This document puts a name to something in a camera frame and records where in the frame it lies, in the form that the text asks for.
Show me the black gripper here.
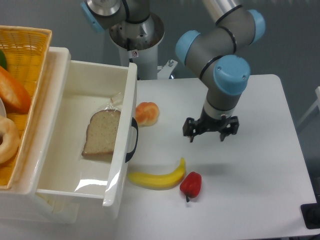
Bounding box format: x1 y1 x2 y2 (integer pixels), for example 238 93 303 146
182 109 240 143

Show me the white drawer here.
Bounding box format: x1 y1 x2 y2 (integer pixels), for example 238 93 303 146
36 60 137 208

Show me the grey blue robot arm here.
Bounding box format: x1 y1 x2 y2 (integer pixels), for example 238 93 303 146
80 0 266 140

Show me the white drawer cabinet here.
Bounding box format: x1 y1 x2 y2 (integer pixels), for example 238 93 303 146
0 47 78 223

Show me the red bell pepper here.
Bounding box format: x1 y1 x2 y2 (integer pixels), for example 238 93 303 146
179 171 202 203

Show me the orange knotted bread roll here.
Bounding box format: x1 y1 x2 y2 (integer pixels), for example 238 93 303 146
135 102 160 127

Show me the yellow banana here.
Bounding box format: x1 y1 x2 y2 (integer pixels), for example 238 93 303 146
127 157 186 190

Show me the bagged bread slice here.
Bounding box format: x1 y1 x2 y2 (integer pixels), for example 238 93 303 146
81 92 124 162

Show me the black device at edge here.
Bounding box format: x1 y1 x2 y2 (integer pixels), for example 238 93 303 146
300 203 320 230

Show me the orange baguette loaf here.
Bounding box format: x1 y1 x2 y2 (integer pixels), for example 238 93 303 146
0 67 32 114

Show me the yellow wicker basket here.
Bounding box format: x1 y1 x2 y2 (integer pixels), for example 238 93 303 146
0 25 52 190

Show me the beige bagel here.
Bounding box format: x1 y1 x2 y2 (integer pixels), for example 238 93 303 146
0 116 20 164

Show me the green vegetable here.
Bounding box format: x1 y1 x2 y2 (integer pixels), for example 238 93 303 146
0 50 8 70

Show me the white frame at right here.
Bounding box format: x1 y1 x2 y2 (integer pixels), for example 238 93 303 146
296 86 320 133

